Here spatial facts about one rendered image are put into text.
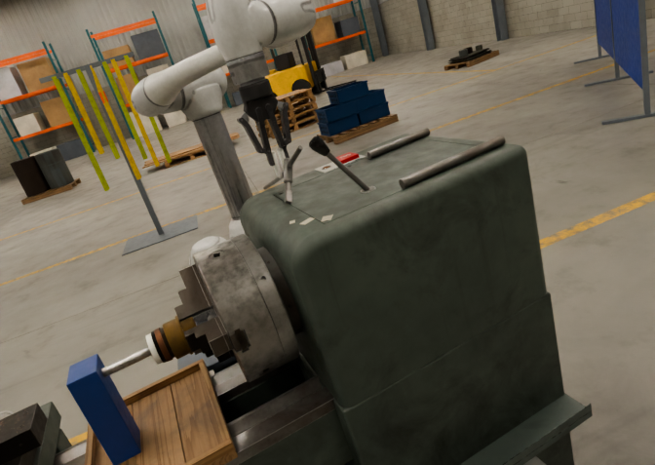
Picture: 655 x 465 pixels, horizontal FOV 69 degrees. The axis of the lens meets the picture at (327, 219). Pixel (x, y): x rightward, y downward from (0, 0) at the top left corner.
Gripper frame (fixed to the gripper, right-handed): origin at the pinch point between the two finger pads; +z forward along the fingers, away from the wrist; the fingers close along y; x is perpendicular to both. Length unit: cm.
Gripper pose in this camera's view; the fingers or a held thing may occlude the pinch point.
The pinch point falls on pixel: (280, 163)
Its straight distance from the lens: 120.9
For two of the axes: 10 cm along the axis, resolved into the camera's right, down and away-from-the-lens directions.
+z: 2.8, 9.0, 3.4
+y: -8.7, 3.8, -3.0
